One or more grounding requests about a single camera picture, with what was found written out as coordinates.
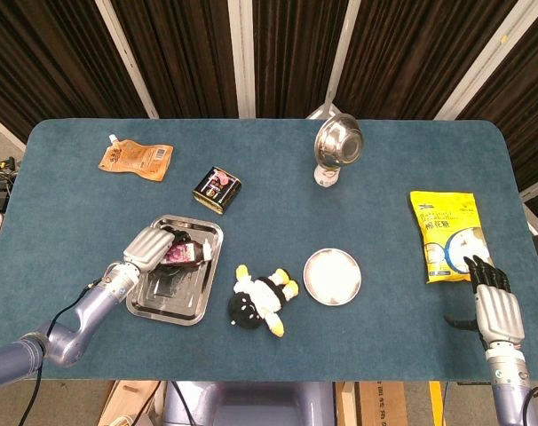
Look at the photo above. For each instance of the orange spout pouch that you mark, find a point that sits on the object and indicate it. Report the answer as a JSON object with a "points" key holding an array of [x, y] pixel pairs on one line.
{"points": [[138, 160]]}

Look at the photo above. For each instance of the dark drink bottle white cap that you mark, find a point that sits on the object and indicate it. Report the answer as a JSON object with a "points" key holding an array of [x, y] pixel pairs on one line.
{"points": [[184, 253]]}

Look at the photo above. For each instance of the stainless steel bowl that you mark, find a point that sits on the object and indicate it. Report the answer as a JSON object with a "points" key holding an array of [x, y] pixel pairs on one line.
{"points": [[337, 144]]}

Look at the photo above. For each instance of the lavender robot torso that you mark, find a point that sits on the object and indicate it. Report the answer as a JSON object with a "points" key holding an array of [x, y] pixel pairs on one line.
{"points": [[251, 404]]}

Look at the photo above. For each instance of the round steel plate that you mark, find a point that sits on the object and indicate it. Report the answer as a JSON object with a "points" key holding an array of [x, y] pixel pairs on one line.
{"points": [[333, 277]]}

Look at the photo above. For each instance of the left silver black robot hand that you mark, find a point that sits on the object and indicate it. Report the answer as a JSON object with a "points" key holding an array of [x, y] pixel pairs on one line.
{"points": [[149, 246]]}

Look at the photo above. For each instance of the yellow snack bag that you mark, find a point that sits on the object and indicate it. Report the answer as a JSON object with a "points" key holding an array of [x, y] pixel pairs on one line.
{"points": [[446, 222]]}

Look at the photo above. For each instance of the small white bottle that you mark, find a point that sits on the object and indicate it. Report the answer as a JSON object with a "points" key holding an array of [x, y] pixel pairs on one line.
{"points": [[326, 176]]}

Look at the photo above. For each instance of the left lavender robot arm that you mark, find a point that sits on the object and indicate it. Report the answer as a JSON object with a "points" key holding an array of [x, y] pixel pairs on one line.
{"points": [[73, 328]]}

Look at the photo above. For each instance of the light wooden crate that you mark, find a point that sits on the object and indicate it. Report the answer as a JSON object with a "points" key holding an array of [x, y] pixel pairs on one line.
{"points": [[127, 401]]}

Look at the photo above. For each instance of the black square tin can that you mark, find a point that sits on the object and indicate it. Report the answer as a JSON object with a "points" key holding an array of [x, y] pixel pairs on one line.
{"points": [[216, 190]]}

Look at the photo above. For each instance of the black white yellow plush toy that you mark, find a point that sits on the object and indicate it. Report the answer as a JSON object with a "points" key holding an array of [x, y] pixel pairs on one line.
{"points": [[260, 295]]}

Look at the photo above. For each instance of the dark brown curtain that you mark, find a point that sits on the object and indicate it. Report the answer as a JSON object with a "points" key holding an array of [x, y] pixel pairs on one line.
{"points": [[184, 53]]}

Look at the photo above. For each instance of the white frame post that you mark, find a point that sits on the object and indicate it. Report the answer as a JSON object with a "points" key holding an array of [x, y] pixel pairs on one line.
{"points": [[127, 57], [486, 57], [340, 57], [242, 57]]}

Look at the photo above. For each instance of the blue felt table mat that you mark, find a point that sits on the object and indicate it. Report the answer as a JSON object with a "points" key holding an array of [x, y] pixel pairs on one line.
{"points": [[362, 346]]}

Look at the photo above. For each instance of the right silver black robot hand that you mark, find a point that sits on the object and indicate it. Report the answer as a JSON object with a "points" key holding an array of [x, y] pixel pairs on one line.
{"points": [[500, 313]]}

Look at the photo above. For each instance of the rectangular steel tray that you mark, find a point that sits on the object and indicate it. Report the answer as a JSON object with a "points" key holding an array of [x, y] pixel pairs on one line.
{"points": [[176, 297]]}

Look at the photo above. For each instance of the brown cardboard box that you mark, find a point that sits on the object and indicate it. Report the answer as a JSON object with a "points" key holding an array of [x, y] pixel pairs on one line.
{"points": [[382, 404]]}

